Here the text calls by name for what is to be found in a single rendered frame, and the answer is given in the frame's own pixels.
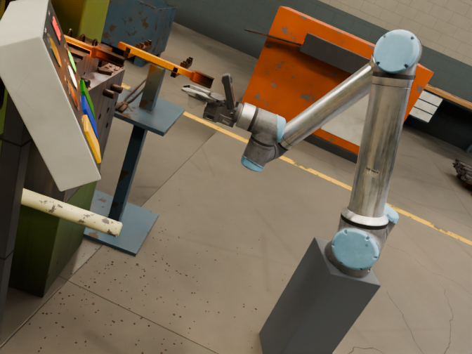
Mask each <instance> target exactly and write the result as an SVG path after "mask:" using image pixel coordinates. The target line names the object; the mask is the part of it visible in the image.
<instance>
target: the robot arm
mask: <svg viewBox="0 0 472 354"><path fill-rule="evenodd" d="M422 51H423V48H422V45H421V42H420V40H419V38H418V37H416V36H415V35H414V34H413V33H411V32H410V31H407V30H404V29H397V30H393V31H390V32H388V33H386V34H385V35H383V36H382V37H381V38H380V40H378V42H377V43H376V46H375V48H374V53H373V54H372V56H371V59H370V62H369V63H367V64H366V65H365V66H364V67H362V68H361V69H359V70H358V71H357V72H356V73H354V74H353V75H351V76H350V77H349V78H347V79H346V80H345V81H343V82H342V83H340V84H339V85H338V86H337V87H335V88H334V89H332V90H331V91H330V92H329V93H327V94H326V95H324V96H323V97H321V99H319V100H318V101H316V102H315V103H313V104H312V105H311V106H310V107H308V108H307V109H305V110H304V111H303V112H302V113H300V114H299V115H297V116H296V117H295V118H293V119H292V120H291V121H289V122H288V123H286V120H285V118H283V117H281V116H279V115H278V114H273V113H272V112H269V111H266V110H263V109H261V108H259V107H256V106H254V105H251V104H248V103H244V104H243V105H242V104H241V103H239V104H238V106H237V107H235V98H234V93H233V89H232V77H231V76H230V73H226V74H223V76H222V80H221V81H222V84H223V86H224V90H225V98H224V96H222V95H221V94H218V93H214V92H213V91H210V90H208V89H205V88H202V87H198V86H193V85H184V86H183V87H184V88H182V89H181V90H182V91H183V92H185V93H187V94H188V106H189V107H191V108H194V107H195V106H196V105H197V104H200V105H205V104H206V102H207V104H206V107H205V108H204V114H203V117H202V118H204V119H207V118H208V119H207V120H209V121H211V122H215V123H216V122H219V123H222V124H225V125H226V126H229V127H233V126H234V123H236V127H238V128H241V129H244V130H246V131H249V132H251V133H252V134H251V137H250V139H249V142H248V143H247V146H246V148H245V150H244V153H243V155H242V158H241V163H242V165H243V166H245V167H246V168H248V169H249V170H252V171H255V172H261V171H262V170H263V169H264V166H265V164H266V163H268V162H270V161H272V160H274V159H277V158H279V157H281V156H282V155H283V154H284V153H285V152H286V151H288V150H290V149H291V148H292V147H293V146H294V145H295V144H297V143H299V142H300V141H302V140H303V139H304V138H306V137H307V136H309V135H310V134H311V133H313V132H314V131H316V130H318V129H319V128H320V127H321V126H323V125H325V124H326V123H327V122H329V121H330V120H332V119H333V118H335V117H336V116H337V115H339V114H341V113H342V112H343V111H345V110H346V109H348V108H349V107H350V106H352V105H354V104H355V103H356V102H358V101H359V100H361V99H362V98H364V97H365V96H366V95H368V94H369V93H370V95H369V101H368V105H367V112H366V116H365V123H364V127H363V131H362V138H361V142H360V149H359V153H358V160H357V164H356V168H355V175H354V179H353V186H352V190H351V194H350V201H349V205H348V206H347V207H345V208H344V209H342V211H341V217H340V221H339V229H338V231H337V233H336V234H335V236H334V238H333V240H331V241H329V242H328V243H327V245H326V247H325V248H324V252H325V255H326V257H327V258H328V259H329V261H330V262H331V263H332V264H333V265H334V266H335V267H336V268H338V269H339V270H340V271H342V272H344V273H345V274H347V275H350V276H353V277H359V278H363V277H366V276H368V274H369V273H370V271H371V269H372V266H373V265H374V264H375V263H376V262H377V261H378V259H379V256H380V253H381V250H382V249H383V247H384V244H385V242H386V239H387V237H388V235H389V234H390V232H391V230H392V229H393V227H394V226H395V224H397V221H398V219H399V215H398V213H397V212H396V211H395V210H394V209H393V208H391V207H390V206H388V205H387V204H386V199H387V195H388V189H389V186H390V182H391V176H392V172H393V167H394V163H395V157H396V154H397V150H398V144H399V141H400V134H401V131H402V125H403V122H404V118H405V112H406V109H407V103H408V99H409V93H410V89H411V86H412V82H413V81H414V75H415V72H416V68H417V63H418V62H419V61H420V59H421V56H422ZM231 112H233V113H231ZM211 119H212V120H211Z"/></svg>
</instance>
